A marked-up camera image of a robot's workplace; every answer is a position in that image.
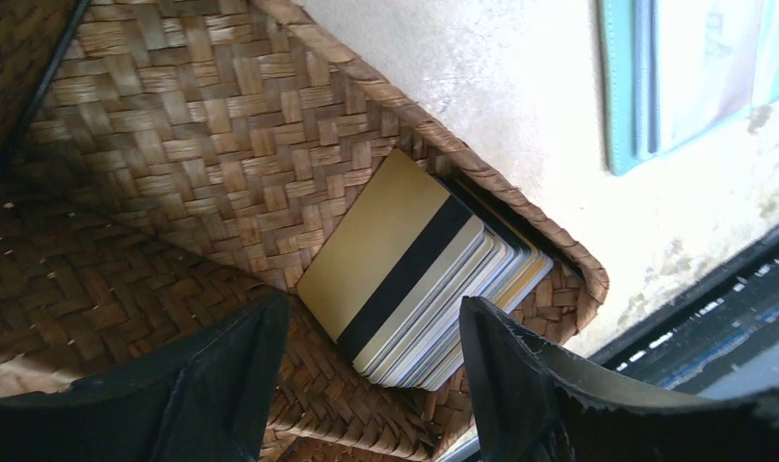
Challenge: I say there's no teal leather card holder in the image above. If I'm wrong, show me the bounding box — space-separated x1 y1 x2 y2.
597 1 779 176

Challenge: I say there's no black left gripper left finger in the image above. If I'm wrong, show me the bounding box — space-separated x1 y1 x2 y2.
0 294 291 461

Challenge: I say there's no stack of cards in basket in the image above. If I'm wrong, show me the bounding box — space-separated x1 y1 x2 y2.
363 181 555 393

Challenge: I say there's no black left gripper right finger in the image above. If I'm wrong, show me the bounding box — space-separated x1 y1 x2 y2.
459 296 779 461

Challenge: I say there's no brown woven divided basket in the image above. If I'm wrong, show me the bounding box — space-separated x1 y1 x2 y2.
0 0 610 462

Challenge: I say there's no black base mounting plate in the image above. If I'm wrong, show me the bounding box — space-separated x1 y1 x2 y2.
455 227 779 461

